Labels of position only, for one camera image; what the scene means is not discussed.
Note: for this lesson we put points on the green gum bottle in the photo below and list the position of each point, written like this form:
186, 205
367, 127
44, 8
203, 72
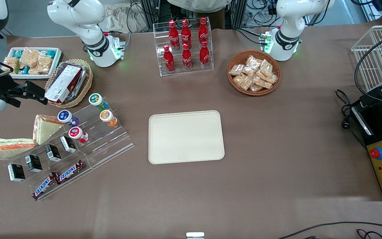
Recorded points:
96, 100

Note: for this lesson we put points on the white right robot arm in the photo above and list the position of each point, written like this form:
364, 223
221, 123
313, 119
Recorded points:
88, 30

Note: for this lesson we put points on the purple gum bottle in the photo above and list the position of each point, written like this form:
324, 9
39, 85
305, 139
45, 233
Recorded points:
65, 116

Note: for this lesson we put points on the white rectangular plastic tray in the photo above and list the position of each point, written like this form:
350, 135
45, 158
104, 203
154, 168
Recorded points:
56, 56

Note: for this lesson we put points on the red gum bottle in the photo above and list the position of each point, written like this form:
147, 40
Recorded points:
76, 133

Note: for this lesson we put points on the orange gum bottle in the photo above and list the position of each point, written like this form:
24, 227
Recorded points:
107, 117

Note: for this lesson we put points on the beige plastic tray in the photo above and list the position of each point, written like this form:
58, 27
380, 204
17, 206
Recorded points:
186, 136

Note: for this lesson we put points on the teal snack packet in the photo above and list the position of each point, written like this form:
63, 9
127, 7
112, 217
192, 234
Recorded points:
24, 69
17, 53
47, 52

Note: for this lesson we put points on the red and white carton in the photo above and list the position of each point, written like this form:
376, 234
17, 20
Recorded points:
63, 84

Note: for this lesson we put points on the bag of golden crispy snack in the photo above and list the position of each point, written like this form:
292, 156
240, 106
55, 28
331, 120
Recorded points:
11, 63
30, 57
43, 63

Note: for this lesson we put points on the wrapped triangular sandwich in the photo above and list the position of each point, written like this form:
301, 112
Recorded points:
45, 127

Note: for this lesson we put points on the oval light wicker basket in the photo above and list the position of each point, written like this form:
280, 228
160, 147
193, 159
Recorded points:
86, 86

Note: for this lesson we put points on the clear plastic container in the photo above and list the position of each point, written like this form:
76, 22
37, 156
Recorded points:
85, 71

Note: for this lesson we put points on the wrapped sandwich with orange filling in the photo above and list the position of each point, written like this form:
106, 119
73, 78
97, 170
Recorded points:
10, 148

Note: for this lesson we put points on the small black box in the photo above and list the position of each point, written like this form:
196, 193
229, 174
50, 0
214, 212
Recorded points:
16, 172
33, 163
53, 153
67, 144

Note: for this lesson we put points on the Snickers bar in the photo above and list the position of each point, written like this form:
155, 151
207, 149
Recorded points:
70, 172
44, 186

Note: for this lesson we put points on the clear acrylic stepped stand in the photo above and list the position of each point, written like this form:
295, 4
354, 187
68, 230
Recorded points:
111, 139

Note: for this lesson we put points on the crumpled beige paper bag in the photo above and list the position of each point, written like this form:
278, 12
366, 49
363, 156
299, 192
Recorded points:
118, 18

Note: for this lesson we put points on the clear acrylic bottle rack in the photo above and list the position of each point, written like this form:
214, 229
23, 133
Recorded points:
161, 66

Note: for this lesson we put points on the red Coca-Cola bottle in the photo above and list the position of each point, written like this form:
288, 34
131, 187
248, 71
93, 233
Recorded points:
186, 33
186, 58
173, 36
168, 60
204, 54
203, 31

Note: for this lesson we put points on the person in beige and brown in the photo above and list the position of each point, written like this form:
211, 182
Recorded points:
197, 5

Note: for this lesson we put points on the round brown wicker basket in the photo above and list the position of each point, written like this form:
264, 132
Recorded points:
235, 88

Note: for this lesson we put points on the clear bag of brown snacks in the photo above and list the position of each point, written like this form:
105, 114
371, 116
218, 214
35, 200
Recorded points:
248, 83
253, 62
272, 78
266, 67
239, 79
256, 88
236, 69
264, 83

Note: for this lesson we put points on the black machine with yellow panel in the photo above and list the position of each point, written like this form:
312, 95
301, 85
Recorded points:
378, 126

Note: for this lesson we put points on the red emergency stop button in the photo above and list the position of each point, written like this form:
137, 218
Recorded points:
375, 153

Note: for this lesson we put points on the aluminium frame post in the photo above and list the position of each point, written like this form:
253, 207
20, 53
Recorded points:
149, 10
239, 13

